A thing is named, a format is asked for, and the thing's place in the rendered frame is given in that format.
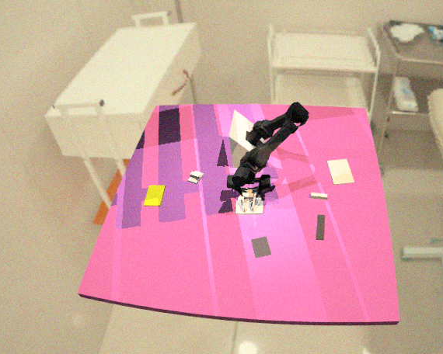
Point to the yellow flat plate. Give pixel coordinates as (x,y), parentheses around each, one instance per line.
(154,195)

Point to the grey rectangular bar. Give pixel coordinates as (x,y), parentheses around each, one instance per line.
(320,227)

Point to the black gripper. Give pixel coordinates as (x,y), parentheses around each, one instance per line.
(264,181)

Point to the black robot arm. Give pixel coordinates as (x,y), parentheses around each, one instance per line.
(259,155)

